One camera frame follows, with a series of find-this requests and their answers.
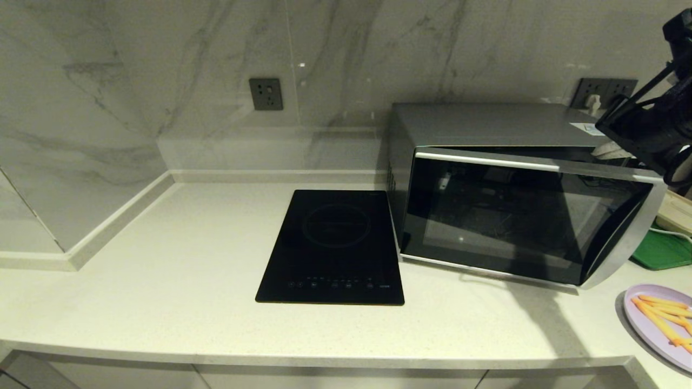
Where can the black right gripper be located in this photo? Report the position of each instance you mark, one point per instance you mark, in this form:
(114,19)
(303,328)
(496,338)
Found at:
(638,135)

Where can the black glass microwave door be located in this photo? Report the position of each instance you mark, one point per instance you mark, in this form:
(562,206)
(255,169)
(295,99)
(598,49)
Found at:
(497,221)

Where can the purple plate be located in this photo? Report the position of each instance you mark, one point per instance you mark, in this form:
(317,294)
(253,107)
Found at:
(647,330)

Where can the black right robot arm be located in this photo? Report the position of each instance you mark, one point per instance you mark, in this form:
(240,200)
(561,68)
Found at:
(682,97)

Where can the silver microwave oven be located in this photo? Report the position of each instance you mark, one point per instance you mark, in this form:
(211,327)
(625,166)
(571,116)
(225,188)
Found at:
(486,124)

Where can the white sticker label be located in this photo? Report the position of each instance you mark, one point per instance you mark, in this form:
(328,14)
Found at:
(584,128)

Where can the white power plug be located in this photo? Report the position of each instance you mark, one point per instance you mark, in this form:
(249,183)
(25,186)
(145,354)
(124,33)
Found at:
(593,104)

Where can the cream power strip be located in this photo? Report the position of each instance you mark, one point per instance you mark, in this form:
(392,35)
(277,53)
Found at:
(676,213)

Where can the green plastic tray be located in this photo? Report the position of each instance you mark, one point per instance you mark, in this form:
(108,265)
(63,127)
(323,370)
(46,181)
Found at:
(665,254)

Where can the beige cabinet door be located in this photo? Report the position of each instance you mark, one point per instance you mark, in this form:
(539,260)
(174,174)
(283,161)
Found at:
(335,381)
(124,378)
(562,381)

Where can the black induction cooktop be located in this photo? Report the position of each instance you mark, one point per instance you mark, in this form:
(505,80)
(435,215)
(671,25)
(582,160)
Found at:
(330,254)

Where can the beige cabinet corner panel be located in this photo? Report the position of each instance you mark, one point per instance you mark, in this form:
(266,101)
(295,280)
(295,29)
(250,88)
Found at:
(27,375)

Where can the grey wall socket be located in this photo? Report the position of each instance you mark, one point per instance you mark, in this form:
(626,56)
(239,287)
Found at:
(621,87)
(265,94)
(583,89)

